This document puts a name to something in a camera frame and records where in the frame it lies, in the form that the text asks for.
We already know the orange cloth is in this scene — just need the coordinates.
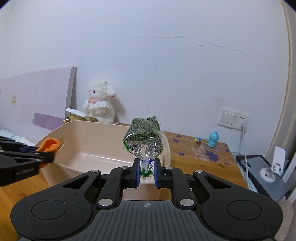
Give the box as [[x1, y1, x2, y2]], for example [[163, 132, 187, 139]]
[[34, 138, 60, 164]]

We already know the green dried herb bag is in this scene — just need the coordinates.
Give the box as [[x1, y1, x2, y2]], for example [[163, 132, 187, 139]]
[[123, 115, 165, 179]]

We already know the floral table mat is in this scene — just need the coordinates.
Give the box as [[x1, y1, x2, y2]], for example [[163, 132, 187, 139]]
[[164, 132, 235, 166]]

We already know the beige plastic storage basket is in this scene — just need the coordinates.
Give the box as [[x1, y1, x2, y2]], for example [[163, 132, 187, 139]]
[[34, 120, 172, 201]]

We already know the lilac bed headboard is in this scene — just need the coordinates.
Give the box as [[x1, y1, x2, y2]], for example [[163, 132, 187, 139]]
[[1, 66, 76, 143]]

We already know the gold foil gift bag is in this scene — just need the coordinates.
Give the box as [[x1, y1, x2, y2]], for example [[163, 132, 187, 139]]
[[63, 108, 98, 123]]

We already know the small mushroom figurine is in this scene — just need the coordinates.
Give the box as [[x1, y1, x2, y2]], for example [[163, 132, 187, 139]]
[[195, 137, 202, 144]]

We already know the blue dinosaur figurine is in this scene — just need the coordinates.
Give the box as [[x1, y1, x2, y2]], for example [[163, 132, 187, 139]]
[[207, 131, 219, 148]]

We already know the white plush lamb toy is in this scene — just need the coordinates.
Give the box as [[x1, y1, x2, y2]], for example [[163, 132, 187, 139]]
[[83, 79, 117, 123]]

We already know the grey laptop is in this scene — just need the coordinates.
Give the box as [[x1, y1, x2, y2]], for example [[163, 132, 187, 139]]
[[236, 147, 292, 201]]

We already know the white phone stand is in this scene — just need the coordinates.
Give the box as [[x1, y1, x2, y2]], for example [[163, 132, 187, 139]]
[[260, 146, 286, 183]]

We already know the white wall switch socket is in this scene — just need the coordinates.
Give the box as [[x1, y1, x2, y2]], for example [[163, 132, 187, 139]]
[[218, 108, 249, 132]]

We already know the white plug and cable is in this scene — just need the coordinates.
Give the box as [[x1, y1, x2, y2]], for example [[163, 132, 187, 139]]
[[240, 122, 258, 192]]

